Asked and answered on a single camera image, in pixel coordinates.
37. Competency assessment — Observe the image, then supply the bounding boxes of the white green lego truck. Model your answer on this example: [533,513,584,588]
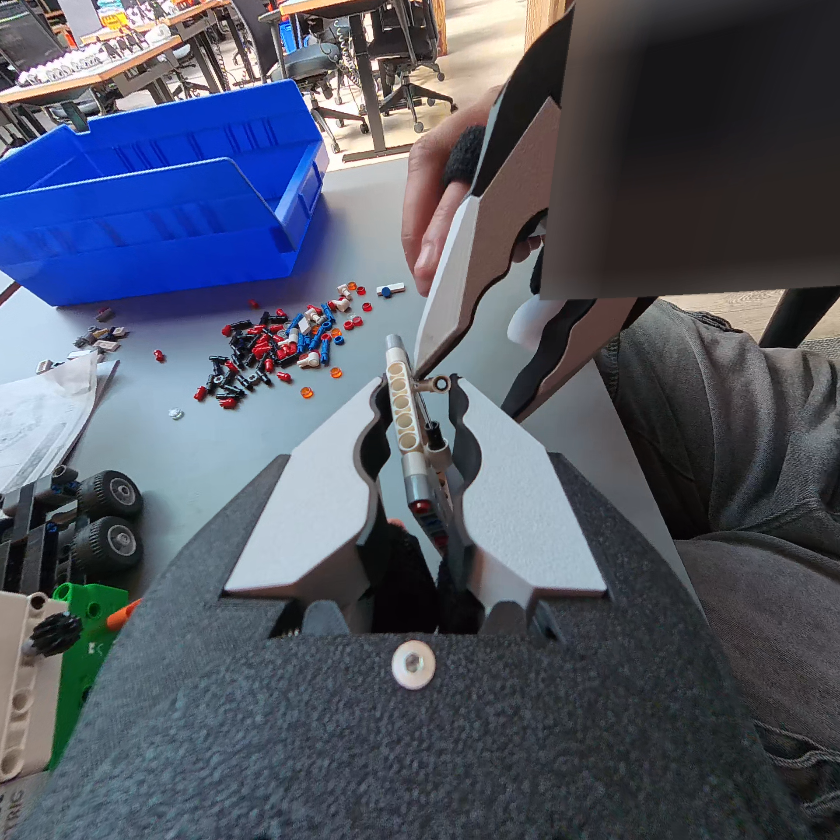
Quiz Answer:
[0,465,147,828]

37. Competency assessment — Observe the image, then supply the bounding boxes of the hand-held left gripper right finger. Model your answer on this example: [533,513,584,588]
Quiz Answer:
[446,375,608,634]

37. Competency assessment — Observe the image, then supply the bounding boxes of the wooden office desk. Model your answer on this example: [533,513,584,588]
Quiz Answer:
[279,0,424,163]
[0,33,185,142]

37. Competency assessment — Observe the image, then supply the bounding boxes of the person's grey trousers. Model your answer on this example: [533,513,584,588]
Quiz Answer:
[594,298,840,840]

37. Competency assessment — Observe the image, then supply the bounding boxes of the black desk leg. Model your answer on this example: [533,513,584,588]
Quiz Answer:
[758,287,840,349]

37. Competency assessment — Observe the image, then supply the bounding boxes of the blue plastic bin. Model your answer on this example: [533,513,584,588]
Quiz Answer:
[0,79,330,308]

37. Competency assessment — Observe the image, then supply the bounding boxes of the person's right hand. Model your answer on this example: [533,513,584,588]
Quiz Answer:
[400,84,506,298]

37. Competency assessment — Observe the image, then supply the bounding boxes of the lego instruction booklet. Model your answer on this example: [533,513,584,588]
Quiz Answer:
[0,357,120,493]

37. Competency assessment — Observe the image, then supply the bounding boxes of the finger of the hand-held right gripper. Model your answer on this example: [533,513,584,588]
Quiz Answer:
[415,97,564,383]
[502,297,657,422]

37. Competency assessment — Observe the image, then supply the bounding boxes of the black office chair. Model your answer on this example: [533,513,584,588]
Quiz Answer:
[367,0,458,132]

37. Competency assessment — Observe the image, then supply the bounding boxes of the grey office chair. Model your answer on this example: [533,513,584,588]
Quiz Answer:
[259,13,371,155]

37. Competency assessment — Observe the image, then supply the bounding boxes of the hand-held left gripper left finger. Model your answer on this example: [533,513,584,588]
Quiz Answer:
[223,377,395,634]

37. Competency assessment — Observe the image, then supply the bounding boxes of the white grey lego panel assembly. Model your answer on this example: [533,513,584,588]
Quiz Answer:
[384,333,455,555]

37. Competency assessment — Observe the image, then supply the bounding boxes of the pile of small grey tiles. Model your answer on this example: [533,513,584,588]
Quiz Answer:
[36,322,129,376]

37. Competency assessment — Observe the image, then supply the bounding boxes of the pile of small lego pins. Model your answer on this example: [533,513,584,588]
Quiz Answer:
[193,281,408,411]

